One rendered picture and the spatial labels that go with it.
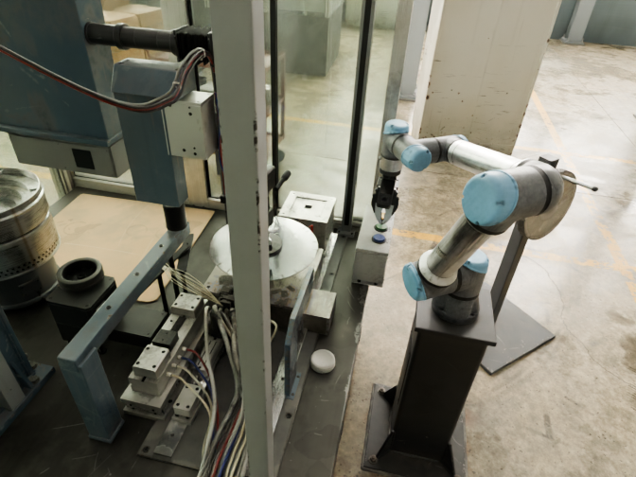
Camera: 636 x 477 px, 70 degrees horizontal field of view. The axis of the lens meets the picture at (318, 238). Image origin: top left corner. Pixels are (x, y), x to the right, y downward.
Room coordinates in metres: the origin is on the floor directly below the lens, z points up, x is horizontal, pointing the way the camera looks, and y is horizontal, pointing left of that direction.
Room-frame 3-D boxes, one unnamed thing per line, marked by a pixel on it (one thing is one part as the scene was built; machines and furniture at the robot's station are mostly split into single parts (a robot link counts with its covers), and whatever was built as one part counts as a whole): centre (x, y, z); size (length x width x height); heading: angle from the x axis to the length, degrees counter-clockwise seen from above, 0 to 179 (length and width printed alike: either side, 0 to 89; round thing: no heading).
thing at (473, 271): (1.09, -0.46, 0.91); 0.13 x 0.12 x 0.14; 113
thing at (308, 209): (1.43, 0.04, 0.82); 0.18 x 0.18 x 0.15; 79
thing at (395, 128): (1.33, -0.22, 1.22); 0.09 x 0.08 x 0.11; 23
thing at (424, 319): (1.10, -0.46, 0.37); 0.40 x 0.40 x 0.75; 79
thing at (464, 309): (1.10, -0.46, 0.80); 0.15 x 0.15 x 0.10
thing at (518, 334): (1.77, -0.95, 0.50); 0.50 x 0.50 x 1.00; 33
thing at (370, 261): (1.32, -0.20, 0.82); 0.28 x 0.11 x 0.15; 169
